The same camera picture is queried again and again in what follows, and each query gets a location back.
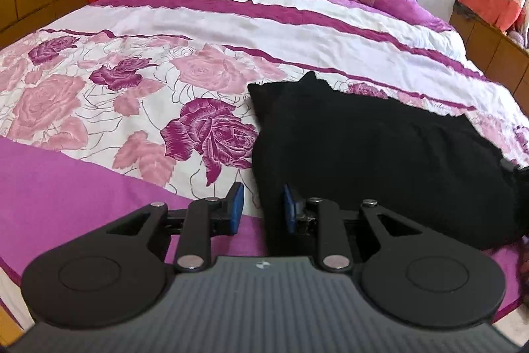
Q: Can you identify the black small garment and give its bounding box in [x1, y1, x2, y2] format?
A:
[248, 72, 528, 254]

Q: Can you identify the floral purple pink bedspread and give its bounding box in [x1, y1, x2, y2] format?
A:
[1, 0, 528, 329]

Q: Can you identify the wooden side cabinet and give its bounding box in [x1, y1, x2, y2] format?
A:
[449, 1, 528, 115]

